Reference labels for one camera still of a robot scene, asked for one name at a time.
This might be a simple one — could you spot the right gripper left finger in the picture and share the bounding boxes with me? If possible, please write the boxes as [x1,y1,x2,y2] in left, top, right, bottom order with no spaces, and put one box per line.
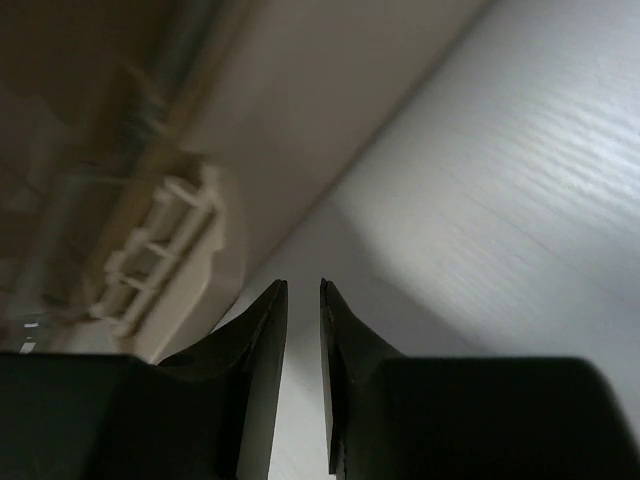
[1,280,288,479]

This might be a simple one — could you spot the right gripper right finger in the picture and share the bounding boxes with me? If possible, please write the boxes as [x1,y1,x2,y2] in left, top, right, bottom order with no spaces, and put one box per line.
[320,280,639,479]

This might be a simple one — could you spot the beige cantilever toolbox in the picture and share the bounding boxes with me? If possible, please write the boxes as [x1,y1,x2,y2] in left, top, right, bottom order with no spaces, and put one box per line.
[1,1,486,360]

